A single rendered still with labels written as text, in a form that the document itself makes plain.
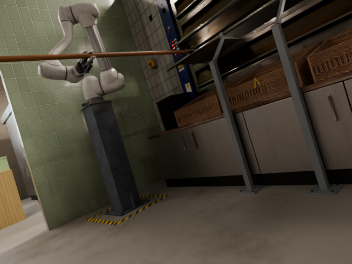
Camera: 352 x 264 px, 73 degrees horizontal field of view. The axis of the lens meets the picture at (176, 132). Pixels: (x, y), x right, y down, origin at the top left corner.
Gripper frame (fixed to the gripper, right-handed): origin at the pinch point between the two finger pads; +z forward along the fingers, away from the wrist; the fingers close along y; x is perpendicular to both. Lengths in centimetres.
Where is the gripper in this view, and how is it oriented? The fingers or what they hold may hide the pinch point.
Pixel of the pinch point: (90, 55)
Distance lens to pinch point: 168.0
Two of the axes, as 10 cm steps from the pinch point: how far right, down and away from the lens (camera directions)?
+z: 6.2, -1.8, -7.6
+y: 2.9, 9.6, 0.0
